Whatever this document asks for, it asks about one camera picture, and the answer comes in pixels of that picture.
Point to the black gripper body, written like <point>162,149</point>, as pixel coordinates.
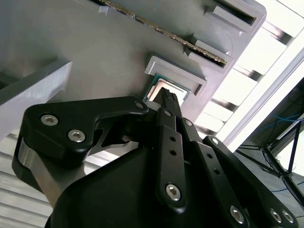
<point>107,202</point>

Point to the silver CPU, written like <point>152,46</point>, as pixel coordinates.
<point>158,83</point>

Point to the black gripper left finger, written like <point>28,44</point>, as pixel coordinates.
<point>99,107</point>

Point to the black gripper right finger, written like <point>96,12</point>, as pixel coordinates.
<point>209,164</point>

